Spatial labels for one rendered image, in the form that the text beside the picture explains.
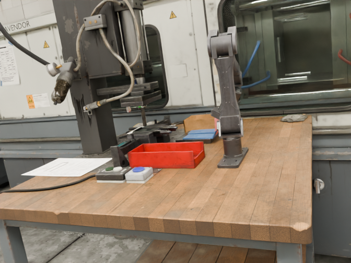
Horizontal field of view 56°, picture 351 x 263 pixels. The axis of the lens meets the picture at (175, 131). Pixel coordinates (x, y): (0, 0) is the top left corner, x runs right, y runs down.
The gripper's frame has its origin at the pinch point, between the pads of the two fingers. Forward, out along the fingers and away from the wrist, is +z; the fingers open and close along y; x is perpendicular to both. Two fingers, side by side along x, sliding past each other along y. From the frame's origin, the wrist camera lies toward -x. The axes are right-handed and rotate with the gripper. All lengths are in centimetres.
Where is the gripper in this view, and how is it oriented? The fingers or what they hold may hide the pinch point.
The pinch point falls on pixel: (216, 132)
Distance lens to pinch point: 141.4
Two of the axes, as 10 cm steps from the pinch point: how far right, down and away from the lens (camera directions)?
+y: -8.4, -4.6, 2.8
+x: -4.2, 2.3, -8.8
